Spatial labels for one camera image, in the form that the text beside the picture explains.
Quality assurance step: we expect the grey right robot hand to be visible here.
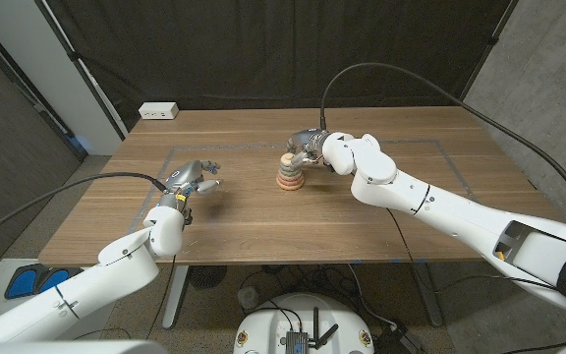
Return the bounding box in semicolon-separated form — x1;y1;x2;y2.
285;128;333;171

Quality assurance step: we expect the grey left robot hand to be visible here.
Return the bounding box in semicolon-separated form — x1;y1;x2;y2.
157;159;224;210

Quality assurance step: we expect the white power strip box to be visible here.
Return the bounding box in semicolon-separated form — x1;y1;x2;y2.
138;101;180;120

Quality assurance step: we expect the black curtain backdrop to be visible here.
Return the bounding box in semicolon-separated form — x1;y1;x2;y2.
44;0;516;133

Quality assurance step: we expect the round black floor fan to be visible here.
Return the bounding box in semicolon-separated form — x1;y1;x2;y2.
188;265;228;290

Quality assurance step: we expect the white table leg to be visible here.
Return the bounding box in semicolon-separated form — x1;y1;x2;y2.
162;265;191;330

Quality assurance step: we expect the round grey floor object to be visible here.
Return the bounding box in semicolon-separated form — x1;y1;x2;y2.
237;285;260;310

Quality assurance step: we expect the black backdrop stand pole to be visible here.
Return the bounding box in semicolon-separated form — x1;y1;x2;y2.
33;0;130;142
457;0;520;106

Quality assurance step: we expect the blue foot pedal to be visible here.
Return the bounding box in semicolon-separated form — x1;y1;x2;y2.
4;264;44;300
39;267;84;295

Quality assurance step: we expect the white robot torso base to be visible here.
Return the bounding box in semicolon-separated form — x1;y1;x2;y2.
233;293;376;354

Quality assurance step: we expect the grey table leg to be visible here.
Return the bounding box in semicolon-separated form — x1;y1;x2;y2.
410;263;445;328

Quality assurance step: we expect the grey radio module with antennas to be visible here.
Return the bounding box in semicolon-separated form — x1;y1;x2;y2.
285;307;340;354

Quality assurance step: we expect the white robot chest cover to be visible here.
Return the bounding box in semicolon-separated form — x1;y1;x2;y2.
0;339;167;354

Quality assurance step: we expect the black power brick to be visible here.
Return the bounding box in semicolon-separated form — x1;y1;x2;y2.
375;324;425;354

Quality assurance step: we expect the large orange toy ring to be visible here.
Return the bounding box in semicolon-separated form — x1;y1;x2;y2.
276;181;307;194

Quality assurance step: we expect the thin black left wrist cable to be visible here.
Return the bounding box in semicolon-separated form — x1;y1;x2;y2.
144;254;178;341

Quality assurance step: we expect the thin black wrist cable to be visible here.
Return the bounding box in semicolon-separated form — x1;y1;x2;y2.
144;254;178;341
385;206;566;354

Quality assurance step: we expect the black floor cable tangle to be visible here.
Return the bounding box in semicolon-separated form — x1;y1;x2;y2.
238;265;363;299

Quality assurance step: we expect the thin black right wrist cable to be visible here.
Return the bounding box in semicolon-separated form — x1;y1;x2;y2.
385;206;566;354

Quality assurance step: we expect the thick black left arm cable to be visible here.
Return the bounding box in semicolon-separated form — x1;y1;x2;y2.
0;171;168;247

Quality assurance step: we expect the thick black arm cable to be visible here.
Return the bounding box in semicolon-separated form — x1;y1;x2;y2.
0;171;168;247
318;62;566;225

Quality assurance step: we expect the black metal frame bar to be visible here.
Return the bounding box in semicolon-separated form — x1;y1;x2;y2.
0;19;88;161

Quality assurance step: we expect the light grey floor cable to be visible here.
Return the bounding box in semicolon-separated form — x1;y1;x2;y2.
348;265;398;329

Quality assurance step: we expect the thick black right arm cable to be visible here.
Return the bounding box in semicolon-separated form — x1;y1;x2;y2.
318;62;566;225

